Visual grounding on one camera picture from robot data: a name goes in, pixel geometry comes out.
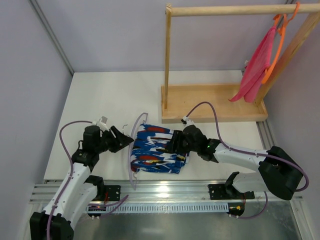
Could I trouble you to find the blue patterned trousers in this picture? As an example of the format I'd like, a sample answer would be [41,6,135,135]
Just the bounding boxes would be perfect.
[129,123,190,174]

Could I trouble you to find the lilac clothes hanger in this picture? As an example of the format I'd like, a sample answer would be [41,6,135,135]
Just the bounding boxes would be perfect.
[127,112,149,191]

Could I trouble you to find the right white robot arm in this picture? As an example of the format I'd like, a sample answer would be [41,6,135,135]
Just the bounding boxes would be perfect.
[165,125,303,201]

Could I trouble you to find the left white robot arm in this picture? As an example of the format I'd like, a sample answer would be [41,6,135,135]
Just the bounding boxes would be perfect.
[29,125,134,240]

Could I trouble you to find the orange clothes hanger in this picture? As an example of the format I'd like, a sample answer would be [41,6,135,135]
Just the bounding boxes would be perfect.
[261,1,300,84]

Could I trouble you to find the wooden clothes rack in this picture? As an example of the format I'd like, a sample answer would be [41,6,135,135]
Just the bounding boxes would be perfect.
[161,3,320,124]

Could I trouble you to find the pink cloth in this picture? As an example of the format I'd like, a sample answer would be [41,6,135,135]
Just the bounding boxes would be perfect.
[229,26,276,103]

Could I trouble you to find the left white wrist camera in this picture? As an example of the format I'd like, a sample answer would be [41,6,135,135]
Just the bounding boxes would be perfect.
[91,116,109,132]

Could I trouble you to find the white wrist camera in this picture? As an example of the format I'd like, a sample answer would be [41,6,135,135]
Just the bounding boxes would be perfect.
[91,116,109,132]
[181,116,195,128]

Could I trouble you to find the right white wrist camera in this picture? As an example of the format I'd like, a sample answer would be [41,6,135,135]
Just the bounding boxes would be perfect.
[181,116,195,128]

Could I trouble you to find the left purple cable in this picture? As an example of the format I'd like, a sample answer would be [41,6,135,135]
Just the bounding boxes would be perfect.
[46,120,129,240]

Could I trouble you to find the purple cable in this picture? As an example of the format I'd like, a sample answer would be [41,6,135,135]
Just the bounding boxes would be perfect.
[46,120,129,240]
[186,101,310,220]

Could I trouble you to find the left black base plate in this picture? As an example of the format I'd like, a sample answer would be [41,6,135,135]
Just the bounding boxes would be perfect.
[103,185,121,203]

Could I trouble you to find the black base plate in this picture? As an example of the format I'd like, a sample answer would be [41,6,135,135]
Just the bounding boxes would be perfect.
[103,185,121,203]
[207,183,255,200]

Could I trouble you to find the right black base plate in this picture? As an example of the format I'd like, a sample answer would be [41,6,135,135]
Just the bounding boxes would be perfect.
[207,183,255,200]

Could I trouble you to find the slotted cable duct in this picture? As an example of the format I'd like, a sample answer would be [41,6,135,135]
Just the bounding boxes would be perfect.
[86,202,229,215]

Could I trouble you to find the aluminium mounting rail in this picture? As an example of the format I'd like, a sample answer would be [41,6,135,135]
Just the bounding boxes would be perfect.
[29,179,303,204]

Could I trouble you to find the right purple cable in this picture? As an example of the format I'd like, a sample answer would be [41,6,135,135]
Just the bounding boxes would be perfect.
[186,101,310,220]

